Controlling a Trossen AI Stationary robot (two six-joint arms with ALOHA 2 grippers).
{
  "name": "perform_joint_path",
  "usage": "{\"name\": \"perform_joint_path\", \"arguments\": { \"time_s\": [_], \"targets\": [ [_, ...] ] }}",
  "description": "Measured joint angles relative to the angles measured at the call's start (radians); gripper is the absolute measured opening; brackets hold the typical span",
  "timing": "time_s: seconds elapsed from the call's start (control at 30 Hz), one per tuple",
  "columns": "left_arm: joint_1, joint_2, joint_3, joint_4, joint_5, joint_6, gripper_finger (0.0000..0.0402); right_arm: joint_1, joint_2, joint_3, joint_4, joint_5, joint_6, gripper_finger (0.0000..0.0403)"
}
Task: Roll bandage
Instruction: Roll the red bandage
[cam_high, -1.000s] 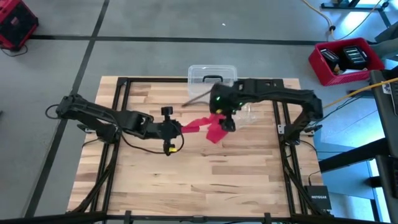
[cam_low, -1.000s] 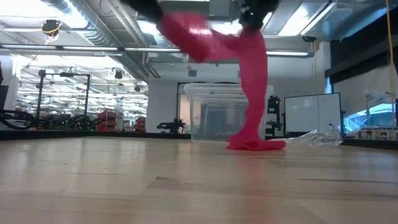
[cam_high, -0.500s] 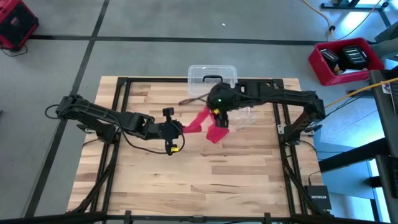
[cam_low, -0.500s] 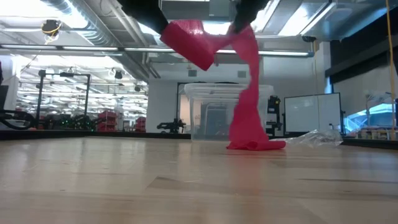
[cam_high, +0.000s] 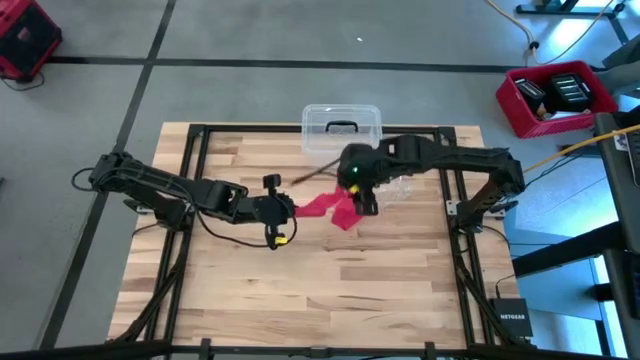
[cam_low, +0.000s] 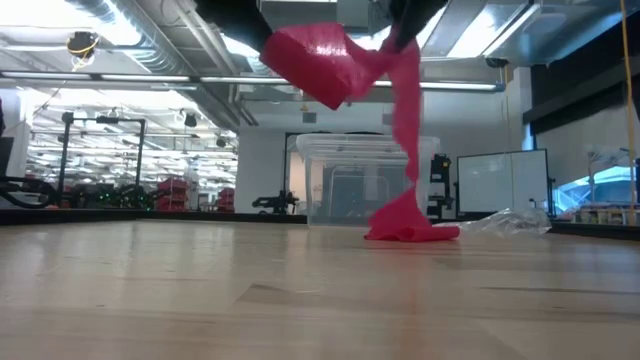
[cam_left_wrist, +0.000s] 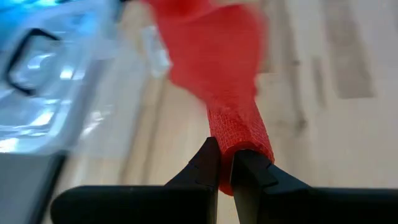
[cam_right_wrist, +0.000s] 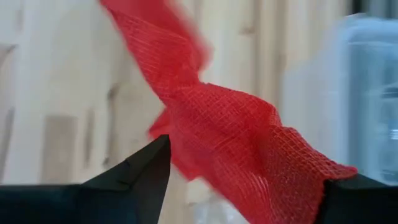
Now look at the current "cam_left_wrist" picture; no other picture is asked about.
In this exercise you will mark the red mesh elastic bandage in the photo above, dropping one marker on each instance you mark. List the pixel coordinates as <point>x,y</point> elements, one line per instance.
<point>217,62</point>

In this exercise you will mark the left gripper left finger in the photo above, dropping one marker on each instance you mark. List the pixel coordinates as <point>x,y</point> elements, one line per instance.
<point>140,205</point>

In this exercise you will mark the clear plastic storage box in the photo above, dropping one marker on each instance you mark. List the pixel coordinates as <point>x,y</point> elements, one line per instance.
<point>77,77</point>

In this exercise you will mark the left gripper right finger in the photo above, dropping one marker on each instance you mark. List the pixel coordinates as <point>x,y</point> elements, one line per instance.
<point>295,205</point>

